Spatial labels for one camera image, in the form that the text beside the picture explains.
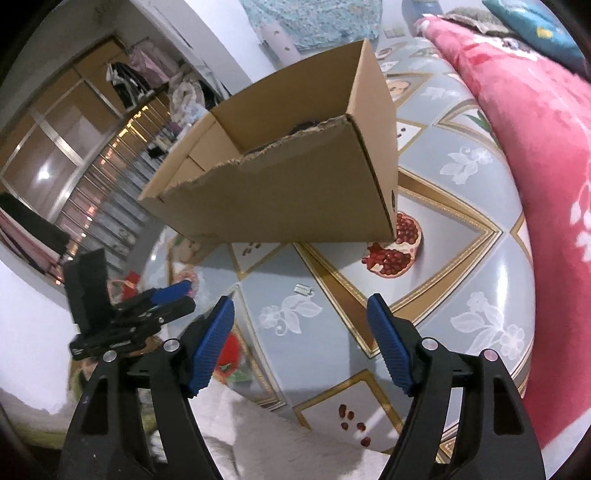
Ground hanging clothes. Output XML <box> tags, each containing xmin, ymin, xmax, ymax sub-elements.
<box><xmin>105</xmin><ymin>38</ymin><xmax>180</xmax><ymax>110</ymax></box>

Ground black purple wrist watch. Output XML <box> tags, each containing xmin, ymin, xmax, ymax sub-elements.
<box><xmin>288</xmin><ymin>121</ymin><xmax>321</xmax><ymax>135</ymax></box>

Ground grey brown pillow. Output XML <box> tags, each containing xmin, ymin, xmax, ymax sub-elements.
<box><xmin>441</xmin><ymin>7</ymin><xmax>511</xmax><ymax>36</ymax></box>

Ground brown cardboard box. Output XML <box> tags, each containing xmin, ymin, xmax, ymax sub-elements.
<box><xmin>139</xmin><ymin>40</ymin><xmax>398</xmax><ymax>243</ymax></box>

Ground silver rectangular hair clip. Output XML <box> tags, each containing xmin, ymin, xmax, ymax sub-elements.
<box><xmin>294</xmin><ymin>284</ymin><xmax>314</xmax><ymax>297</ymax></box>

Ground blue water jug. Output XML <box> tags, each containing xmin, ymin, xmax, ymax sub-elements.
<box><xmin>411</xmin><ymin>0</ymin><xmax>444</xmax><ymax>18</ymax></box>

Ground wooden wardrobe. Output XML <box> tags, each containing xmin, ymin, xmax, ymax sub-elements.
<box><xmin>1</xmin><ymin>35</ymin><xmax>138</xmax><ymax>221</ymax></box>

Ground pink floral blanket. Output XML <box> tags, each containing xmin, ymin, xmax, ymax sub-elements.
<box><xmin>416</xmin><ymin>16</ymin><xmax>590</xmax><ymax>446</ymax></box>

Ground metal stair railing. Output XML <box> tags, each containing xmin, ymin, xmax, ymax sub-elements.
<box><xmin>49</xmin><ymin>91</ymin><xmax>175</xmax><ymax>278</ymax></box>

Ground teal floral pillow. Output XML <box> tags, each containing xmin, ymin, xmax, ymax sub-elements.
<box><xmin>482</xmin><ymin>0</ymin><xmax>590</xmax><ymax>77</ymax></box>

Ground pile of clothes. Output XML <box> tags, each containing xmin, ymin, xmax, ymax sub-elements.
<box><xmin>168</xmin><ymin>72</ymin><xmax>219</xmax><ymax>130</ymax></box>

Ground teal floral hanging cloth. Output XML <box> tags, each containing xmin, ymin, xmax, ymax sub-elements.
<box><xmin>240</xmin><ymin>0</ymin><xmax>383</xmax><ymax>52</ymax></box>

